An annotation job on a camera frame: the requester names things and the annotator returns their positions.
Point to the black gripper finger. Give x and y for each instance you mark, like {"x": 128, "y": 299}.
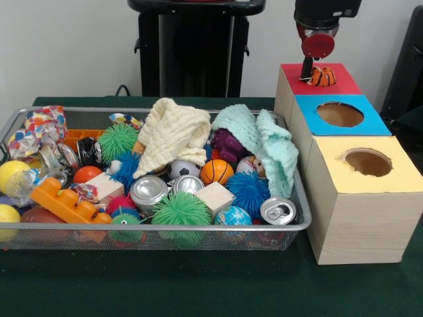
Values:
{"x": 307, "y": 68}

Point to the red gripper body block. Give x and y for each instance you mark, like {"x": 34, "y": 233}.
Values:
{"x": 318, "y": 45}

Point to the orange tiger plush toy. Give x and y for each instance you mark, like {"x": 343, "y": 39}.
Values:
{"x": 324, "y": 77}

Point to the mint green muslin cloth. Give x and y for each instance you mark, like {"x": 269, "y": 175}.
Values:
{"x": 268, "y": 142}

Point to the cream yellow muslin cloth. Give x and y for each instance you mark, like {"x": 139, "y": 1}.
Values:
{"x": 172, "y": 135}

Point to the wooden box with three holes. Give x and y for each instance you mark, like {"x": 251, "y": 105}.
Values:
{"x": 357, "y": 218}

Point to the clear mesh bin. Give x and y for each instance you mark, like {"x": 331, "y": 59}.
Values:
{"x": 218, "y": 239}

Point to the black chair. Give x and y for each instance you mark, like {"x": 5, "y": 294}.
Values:
{"x": 406, "y": 72}

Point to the small orange basketball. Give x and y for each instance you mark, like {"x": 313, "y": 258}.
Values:
{"x": 217, "y": 172}

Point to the blue spiky ball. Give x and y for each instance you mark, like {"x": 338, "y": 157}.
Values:
{"x": 248, "y": 193}

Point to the silver can with pull tab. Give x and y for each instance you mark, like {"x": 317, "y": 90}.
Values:
{"x": 277, "y": 210}

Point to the large green spiky ball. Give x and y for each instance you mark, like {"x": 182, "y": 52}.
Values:
{"x": 182, "y": 211}

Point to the small green spiky ball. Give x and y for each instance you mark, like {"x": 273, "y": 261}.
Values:
{"x": 117, "y": 142}

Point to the dark green table cloth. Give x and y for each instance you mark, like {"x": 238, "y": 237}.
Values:
{"x": 198, "y": 284}

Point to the orange plastic toy piece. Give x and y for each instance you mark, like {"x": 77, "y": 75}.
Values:
{"x": 66, "y": 200}

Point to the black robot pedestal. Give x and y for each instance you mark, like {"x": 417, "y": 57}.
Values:
{"x": 192, "y": 53}

